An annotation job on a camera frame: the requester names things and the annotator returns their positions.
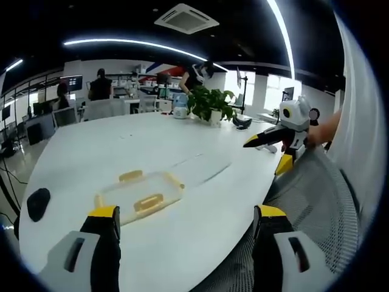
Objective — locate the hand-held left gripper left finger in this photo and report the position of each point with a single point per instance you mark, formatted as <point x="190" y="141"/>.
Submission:
<point x="100" y="255"/>

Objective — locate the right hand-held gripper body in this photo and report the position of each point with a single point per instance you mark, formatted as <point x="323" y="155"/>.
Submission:
<point x="293" y="117"/>

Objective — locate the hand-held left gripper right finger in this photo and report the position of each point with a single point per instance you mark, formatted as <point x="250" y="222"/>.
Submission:
<point x="270" y="252"/>

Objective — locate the black headset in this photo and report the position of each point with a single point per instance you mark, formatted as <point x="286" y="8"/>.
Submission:
<point x="242" y="123"/>

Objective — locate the grey mesh office chair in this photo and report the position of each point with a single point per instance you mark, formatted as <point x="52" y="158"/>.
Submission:
<point x="313" y="194"/>

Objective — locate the black monitor stand pole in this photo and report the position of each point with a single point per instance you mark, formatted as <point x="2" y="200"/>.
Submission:
<point x="244" y="91"/>

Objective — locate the person's white shirt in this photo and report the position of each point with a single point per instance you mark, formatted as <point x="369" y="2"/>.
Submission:
<point x="355" y="106"/>

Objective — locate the green potted plant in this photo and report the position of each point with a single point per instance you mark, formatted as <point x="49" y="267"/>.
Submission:
<point x="209" y="102"/>

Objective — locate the clear container with yellow clips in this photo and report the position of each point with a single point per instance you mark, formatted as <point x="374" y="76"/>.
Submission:
<point x="143" y="194"/>

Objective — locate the ceiling light strip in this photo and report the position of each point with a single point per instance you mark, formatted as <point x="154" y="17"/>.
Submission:
<point x="285" y="36"/>
<point x="14" y="64"/>
<point x="136" y="42"/>

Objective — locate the blue and white bottle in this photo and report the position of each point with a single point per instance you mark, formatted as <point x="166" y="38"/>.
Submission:
<point x="180" y="108"/>

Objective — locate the white office chair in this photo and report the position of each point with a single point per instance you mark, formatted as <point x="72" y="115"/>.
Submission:
<point x="104" y="109"/>
<point x="64" y="116"/>
<point x="148" y="103"/>

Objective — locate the ceiling air conditioner vent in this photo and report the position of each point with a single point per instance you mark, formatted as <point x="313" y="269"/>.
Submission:
<point x="187" y="19"/>

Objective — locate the wall screen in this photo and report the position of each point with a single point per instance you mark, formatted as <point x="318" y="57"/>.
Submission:
<point x="75" y="82"/>

